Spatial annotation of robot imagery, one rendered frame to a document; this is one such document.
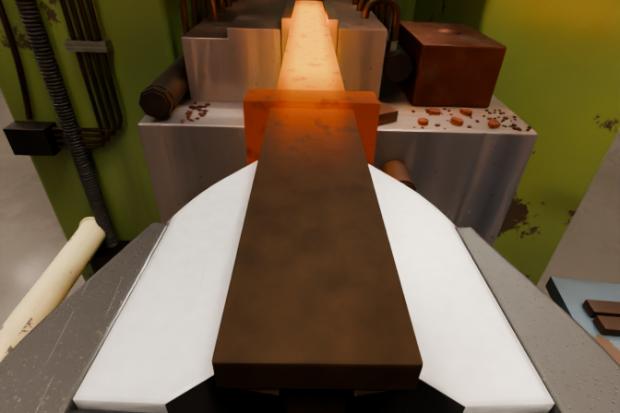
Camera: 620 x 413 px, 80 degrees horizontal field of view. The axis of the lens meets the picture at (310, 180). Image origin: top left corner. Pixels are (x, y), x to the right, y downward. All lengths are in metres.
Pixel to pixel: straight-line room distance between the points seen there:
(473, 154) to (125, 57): 0.46
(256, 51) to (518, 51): 0.37
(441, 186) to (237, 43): 0.25
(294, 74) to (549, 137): 0.56
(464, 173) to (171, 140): 0.29
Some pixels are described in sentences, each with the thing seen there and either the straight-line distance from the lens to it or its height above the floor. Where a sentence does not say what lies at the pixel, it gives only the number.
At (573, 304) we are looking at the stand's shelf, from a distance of 0.58.
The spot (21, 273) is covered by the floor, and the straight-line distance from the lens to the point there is 1.76.
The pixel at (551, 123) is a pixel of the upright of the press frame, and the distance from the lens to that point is 0.68.
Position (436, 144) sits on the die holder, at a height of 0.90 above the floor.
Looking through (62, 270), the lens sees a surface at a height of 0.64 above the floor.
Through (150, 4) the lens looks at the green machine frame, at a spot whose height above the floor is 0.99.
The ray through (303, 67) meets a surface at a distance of 0.19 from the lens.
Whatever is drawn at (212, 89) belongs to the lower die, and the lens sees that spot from 0.41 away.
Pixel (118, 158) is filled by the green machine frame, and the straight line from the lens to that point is 0.67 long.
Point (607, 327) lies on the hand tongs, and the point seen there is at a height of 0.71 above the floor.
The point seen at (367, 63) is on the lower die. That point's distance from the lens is 0.40.
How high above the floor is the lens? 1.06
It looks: 33 degrees down
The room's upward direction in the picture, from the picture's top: 2 degrees clockwise
